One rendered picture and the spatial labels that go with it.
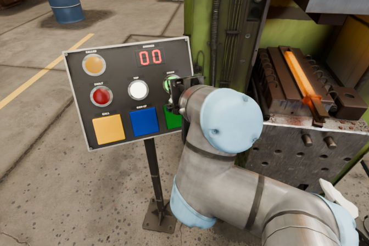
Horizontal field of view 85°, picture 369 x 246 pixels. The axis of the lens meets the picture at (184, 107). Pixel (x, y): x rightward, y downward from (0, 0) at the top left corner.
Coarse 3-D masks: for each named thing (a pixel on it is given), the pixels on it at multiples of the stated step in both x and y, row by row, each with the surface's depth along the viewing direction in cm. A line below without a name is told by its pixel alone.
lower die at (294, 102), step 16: (272, 48) 100; (272, 64) 90; (288, 64) 86; (304, 64) 88; (272, 80) 81; (288, 80) 79; (320, 80) 79; (272, 96) 73; (288, 96) 71; (304, 96) 70; (272, 112) 76; (288, 112) 75; (304, 112) 74
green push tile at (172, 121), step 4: (164, 108) 60; (164, 112) 61; (168, 112) 60; (168, 116) 60; (172, 116) 61; (176, 116) 61; (180, 116) 61; (168, 120) 61; (172, 120) 61; (176, 120) 61; (180, 120) 62; (168, 124) 61; (172, 124) 61; (176, 124) 61; (180, 124) 62; (168, 128) 61
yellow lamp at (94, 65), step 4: (88, 60) 53; (92, 60) 53; (96, 60) 53; (100, 60) 54; (88, 64) 53; (92, 64) 53; (96, 64) 53; (100, 64) 54; (88, 68) 53; (92, 68) 53; (96, 68) 54; (100, 68) 54; (92, 72) 54; (96, 72) 54
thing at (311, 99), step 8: (288, 56) 90; (296, 64) 85; (296, 72) 80; (304, 80) 76; (304, 88) 72; (312, 88) 72; (312, 96) 68; (320, 96) 68; (312, 104) 66; (320, 104) 65; (312, 112) 65; (320, 112) 62; (320, 120) 62
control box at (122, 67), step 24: (96, 48) 53; (120, 48) 55; (144, 48) 56; (168, 48) 58; (72, 72) 53; (120, 72) 56; (144, 72) 57; (168, 72) 59; (192, 72) 61; (120, 96) 57; (144, 96) 58; (168, 96) 60; (96, 144) 57; (120, 144) 59
